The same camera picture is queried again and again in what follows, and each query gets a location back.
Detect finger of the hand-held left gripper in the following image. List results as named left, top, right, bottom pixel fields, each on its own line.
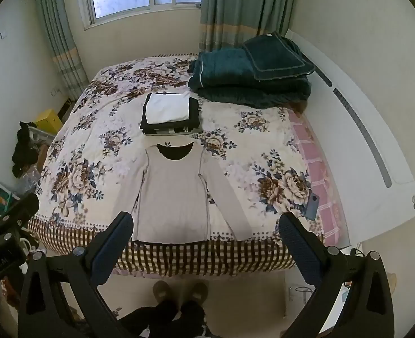
left=0, top=194, right=40, bottom=243

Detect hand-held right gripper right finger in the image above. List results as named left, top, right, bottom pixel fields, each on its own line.
left=279, top=212, right=395, bottom=338

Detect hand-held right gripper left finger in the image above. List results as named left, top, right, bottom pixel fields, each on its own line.
left=18, top=211, right=135, bottom=338

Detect beige long-sleeve shirt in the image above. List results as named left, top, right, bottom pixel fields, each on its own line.
left=130, top=142, right=253, bottom=244

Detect blue phone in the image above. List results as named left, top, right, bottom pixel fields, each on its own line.
left=305, top=194, right=321, bottom=221

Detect black cloth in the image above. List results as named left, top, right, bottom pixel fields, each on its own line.
left=11, top=121, right=41, bottom=179

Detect person's left brown slipper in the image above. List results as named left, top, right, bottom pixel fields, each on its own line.
left=153, top=281, right=173, bottom=304

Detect person's brown slipper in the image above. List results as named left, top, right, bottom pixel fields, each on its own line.
left=153, top=281, right=173, bottom=304
left=188, top=281, right=208, bottom=304

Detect pink checked sheet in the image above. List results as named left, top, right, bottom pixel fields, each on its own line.
left=287, top=107, right=350, bottom=248

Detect white plastic rack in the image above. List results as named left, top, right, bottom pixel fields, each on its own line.
left=28, top=127, right=57, bottom=146

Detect yellow box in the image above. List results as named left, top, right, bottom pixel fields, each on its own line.
left=35, top=108, right=64, bottom=136

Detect person's right brown slipper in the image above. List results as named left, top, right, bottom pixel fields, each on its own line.
left=188, top=281, right=208, bottom=304

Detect floral bedspread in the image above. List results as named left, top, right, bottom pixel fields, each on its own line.
left=28, top=54, right=324, bottom=277

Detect white headboard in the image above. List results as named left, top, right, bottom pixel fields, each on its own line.
left=284, top=29, right=415, bottom=248

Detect person's right leg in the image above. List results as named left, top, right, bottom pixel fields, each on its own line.
left=178, top=299, right=208, bottom=338

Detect white folded garment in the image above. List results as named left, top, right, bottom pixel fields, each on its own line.
left=145, top=92, right=191, bottom=124

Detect black folded garments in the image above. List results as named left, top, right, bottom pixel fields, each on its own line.
left=140, top=92, right=203, bottom=136

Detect narrow green curtain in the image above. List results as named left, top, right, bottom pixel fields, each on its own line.
left=35, top=0, right=90, bottom=101

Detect dark green folded blanket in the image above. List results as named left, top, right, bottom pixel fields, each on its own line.
left=188, top=50, right=312, bottom=109

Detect dark green cushion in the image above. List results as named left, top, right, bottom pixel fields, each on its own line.
left=243, top=34, right=316, bottom=81

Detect wide green curtain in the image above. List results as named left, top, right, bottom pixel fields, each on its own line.
left=198, top=0, right=298, bottom=54

